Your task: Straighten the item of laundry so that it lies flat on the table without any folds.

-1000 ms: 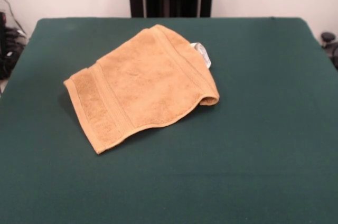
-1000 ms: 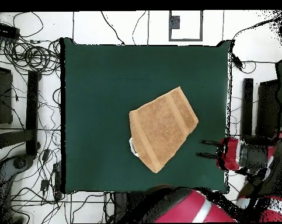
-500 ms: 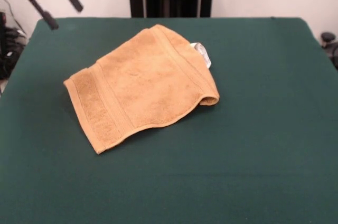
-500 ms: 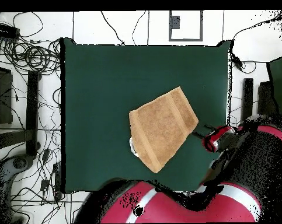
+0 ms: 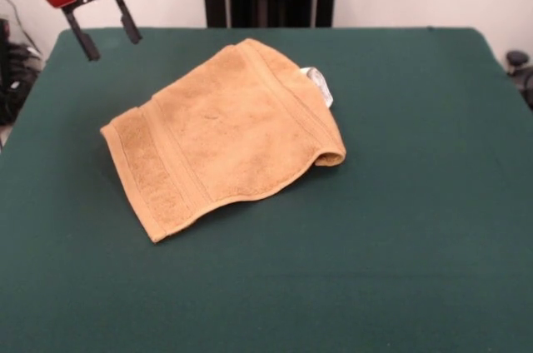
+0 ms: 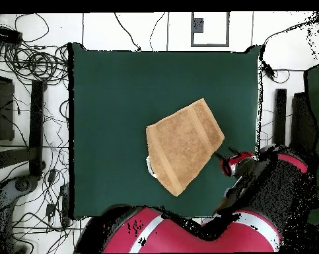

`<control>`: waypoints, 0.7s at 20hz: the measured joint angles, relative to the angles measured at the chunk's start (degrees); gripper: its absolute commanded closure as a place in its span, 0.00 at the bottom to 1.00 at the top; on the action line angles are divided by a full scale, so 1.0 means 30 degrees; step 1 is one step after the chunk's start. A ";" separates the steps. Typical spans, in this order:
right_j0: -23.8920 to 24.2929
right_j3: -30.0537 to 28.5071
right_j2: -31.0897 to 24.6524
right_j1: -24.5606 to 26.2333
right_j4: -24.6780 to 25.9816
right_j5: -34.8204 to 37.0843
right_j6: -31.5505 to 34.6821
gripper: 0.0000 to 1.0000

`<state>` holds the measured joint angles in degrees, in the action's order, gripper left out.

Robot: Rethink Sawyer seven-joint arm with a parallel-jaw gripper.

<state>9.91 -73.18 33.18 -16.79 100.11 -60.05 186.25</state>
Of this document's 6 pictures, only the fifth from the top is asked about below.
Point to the tan terry towel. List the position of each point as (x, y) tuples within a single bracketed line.
[(233, 128)]

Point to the black equipment pile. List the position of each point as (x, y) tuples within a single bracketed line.
[(16, 78)]

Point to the dark green table cloth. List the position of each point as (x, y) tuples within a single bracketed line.
[(416, 203)]

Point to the grey office chair base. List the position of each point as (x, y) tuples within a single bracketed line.
[(520, 70)]

